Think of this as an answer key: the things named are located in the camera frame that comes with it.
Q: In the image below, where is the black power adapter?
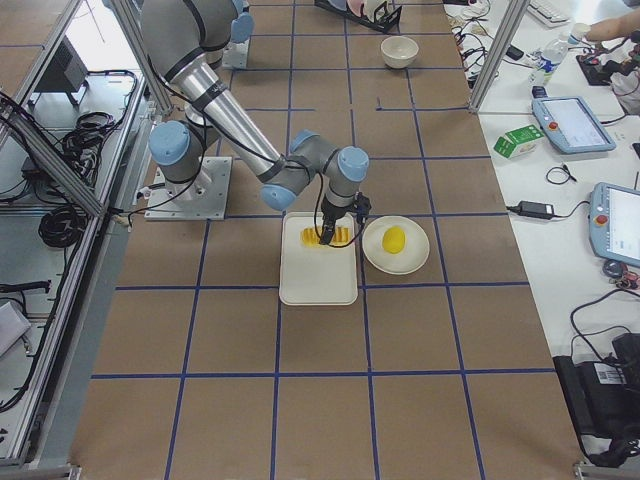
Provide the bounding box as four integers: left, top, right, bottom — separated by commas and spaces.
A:
517, 201, 555, 220

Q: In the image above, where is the pink plate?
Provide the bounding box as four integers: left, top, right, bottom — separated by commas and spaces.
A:
346, 0, 364, 17

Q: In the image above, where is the aluminium frame post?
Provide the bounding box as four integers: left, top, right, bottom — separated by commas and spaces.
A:
468, 0, 530, 113

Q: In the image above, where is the blue teach pendant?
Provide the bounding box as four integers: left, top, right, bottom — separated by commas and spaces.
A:
588, 182, 640, 267
531, 96, 616, 154

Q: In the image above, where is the plastic water bottle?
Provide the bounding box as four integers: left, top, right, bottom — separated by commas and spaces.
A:
529, 34, 569, 87

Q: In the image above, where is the striped orange bread roll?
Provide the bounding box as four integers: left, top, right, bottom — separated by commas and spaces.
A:
300, 226, 352, 248

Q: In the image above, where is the yellow lemon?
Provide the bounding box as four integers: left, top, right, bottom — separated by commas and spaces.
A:
381, 225, 406, 254

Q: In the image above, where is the cream plate under lemon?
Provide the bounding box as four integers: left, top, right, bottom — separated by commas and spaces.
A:
362, 216, 430, 275

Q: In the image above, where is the cream white plate in rack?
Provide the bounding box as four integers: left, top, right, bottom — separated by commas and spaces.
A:
363, 0, 389, 23

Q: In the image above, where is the green white carton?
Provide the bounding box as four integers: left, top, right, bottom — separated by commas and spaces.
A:
493, 124, 544, 159

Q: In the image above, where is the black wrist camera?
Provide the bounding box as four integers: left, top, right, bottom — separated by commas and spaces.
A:
351, 192, 371, 226

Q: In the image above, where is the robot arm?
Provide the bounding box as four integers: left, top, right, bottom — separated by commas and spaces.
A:
140, 1, 371, 245

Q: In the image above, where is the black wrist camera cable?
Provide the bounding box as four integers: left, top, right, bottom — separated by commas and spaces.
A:
312, 169, 326, 236

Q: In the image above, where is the cream white bowl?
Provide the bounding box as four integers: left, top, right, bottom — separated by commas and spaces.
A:
380, 36, 419, 69

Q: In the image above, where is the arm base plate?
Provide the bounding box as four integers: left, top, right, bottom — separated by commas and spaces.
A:
144, 156, 232, 221
221, 36, 251, 70

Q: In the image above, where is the black plate rack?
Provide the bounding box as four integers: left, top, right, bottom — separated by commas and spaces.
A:
313, 0, 402, 34

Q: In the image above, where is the white rectangular tray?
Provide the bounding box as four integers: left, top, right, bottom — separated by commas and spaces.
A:
279, 212, 358, 306

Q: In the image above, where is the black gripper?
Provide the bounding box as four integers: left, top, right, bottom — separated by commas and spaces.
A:
315, 197, 349, 246

